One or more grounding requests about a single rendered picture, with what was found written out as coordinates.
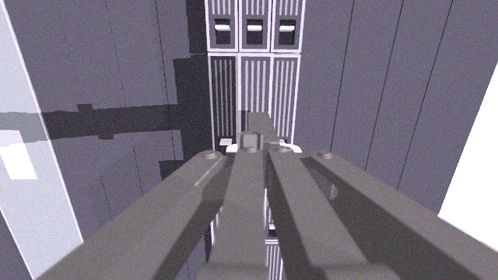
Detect black drive blank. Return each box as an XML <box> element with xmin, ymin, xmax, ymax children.
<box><xmin>239</xmin><ymin>0</ymin><xmax>272</xmax><ymax>53</ymax></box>
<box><xmin>269</xmin><ymin>0</ymin><xmax>306</xmax><ymax>53</ymax></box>

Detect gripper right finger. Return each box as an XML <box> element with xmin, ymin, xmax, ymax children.
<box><xmin>258</xmin><ymin>112</ymin><xmax>498</xmax><ymax>280</ymax></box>

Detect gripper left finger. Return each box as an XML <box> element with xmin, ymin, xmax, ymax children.
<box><xmin>34</xmin><ymin>112</ymin><xmax>268</xmax><ymax>280</ymax></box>

